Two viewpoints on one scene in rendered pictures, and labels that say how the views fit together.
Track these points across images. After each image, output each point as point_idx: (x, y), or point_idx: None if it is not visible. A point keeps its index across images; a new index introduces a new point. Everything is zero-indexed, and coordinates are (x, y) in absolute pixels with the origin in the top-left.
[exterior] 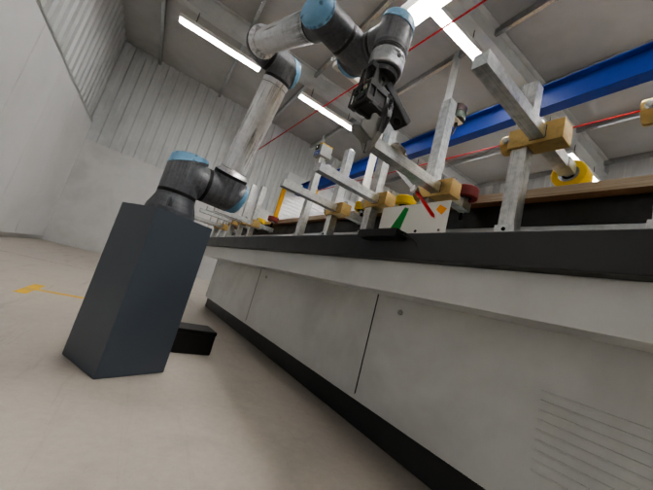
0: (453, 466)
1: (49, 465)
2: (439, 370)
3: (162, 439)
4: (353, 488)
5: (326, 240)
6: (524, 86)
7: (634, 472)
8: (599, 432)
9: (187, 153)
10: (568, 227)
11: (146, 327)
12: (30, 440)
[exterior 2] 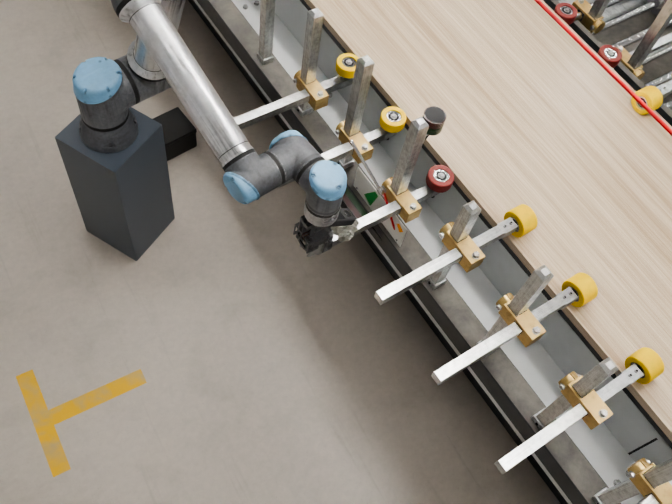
0: (418, 302)
1: (177, 355)
2: None
3: (219, 314)
4: (348, 317)
5: (303, 132)
6: (463, 206)
7: None
8: None
9: (98, 94)
10: (505, 250)
11: (150, 218)
12: (155, 341)
